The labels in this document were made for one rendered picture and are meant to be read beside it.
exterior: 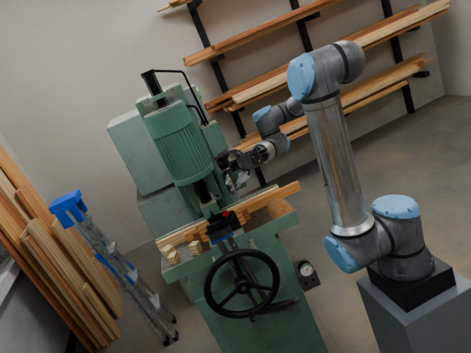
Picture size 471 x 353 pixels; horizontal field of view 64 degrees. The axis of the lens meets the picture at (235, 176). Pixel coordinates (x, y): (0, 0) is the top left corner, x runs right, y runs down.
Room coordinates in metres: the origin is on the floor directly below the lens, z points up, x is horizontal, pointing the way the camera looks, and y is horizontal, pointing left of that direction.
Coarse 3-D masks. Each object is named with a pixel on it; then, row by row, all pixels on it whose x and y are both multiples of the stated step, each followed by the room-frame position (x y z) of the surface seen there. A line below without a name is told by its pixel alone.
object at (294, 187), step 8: (296, 184) 1.53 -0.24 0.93; (272, 192) 1.54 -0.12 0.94; (280, 192) 1.52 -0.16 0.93; (288, 192) 1.52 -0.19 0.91; (256, 200) 1.52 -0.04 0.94; (264, 200) 1.51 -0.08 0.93; (240, 208) 1.51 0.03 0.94; (248, 208) 1.51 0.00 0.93; (256, 208) 1.51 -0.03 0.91; (192, 232) 1.49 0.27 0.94
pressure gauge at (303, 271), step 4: (300, 264) 1.31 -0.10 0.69; (304, 264) 1.30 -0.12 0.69; (308, 264) 1.30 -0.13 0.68; (300, 268) 1.30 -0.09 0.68; (304, 268) 1.30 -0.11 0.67; (308, 268) 1.30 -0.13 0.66; (312, 268) 1.30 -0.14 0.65; (300, 272) 1.30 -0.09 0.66; (304, 272) 1.30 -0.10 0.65; (308, 272) 1.30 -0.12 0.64; (312, 272) 1.30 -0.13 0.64; (304, 276) 1.30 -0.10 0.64; (308, 276) 1.32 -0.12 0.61
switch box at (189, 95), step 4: (184, 88) 1.85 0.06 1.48; (188, 88) 1.79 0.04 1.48; (192, 88) 1.79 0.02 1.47; (196, 88) 1.80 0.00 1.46; (188, 92) 1.79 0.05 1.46; (196, 92) 1.79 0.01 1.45; (188, 96) 1.79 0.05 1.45; (192, 96) 1.79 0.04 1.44; (196, 96) 1.79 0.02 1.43; (192, 100) 1.79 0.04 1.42; (200, 100) 1.79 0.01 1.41; (192, 104) 1.79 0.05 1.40; (196, 104) 1.79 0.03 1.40; (200, 104) 1.79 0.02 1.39; (192, 108) 1.79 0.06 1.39; (204, 108) 1.79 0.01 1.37; (196, 112) 1.79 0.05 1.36; (200, 112) 1.79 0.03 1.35; (204, 112) 1.79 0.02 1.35; (196, 116) 1.79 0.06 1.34
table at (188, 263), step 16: (256, 224) 1.39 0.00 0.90; (272, 224) 1.36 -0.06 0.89; (288, 224) 1.36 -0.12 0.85; (192, 240) 1.49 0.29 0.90; (208, 240) 1.43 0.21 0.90; (256, 240) 1.35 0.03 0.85; (192, 256) 1.35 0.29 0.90; (208, 256) 1.34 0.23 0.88; (176, 272) 1.33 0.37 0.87; (192, 272) 1.34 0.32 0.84
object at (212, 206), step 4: (212, 196) 1.54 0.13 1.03; (212, 200) 1.49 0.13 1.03; (200, 204) 1.51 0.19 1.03; (204, 204) 1.49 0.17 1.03; (208, 204) 1.47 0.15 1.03; (212, 204) 1.46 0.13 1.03; (216, 204) 1.46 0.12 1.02; (200, 208) 1.47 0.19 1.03; (204, 208) 1.46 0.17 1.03; (208, 208) 1.46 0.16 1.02; (212, 208) 1.46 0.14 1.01; (216, 208) 1.46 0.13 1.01; (204, 212) 1.46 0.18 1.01; (208, 212) 1.46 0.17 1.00; (216, 212) 1.46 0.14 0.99; (220, 212) 1.46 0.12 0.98; (208, 216) 1.46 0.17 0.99
